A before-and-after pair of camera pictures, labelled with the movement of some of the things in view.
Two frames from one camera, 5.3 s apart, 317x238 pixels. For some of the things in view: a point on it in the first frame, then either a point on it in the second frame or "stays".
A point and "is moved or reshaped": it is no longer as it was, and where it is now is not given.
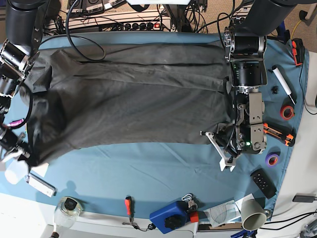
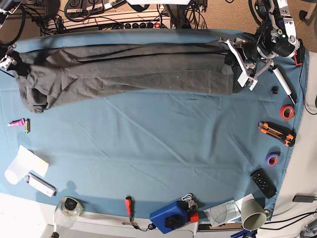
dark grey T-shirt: (88, 95) is moved or reshaped
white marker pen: (276, 70) stays
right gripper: (21, 152) to (12, 59)
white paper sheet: (16, 170) stays
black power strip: (142, 26) stays
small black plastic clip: (275, 89) stays
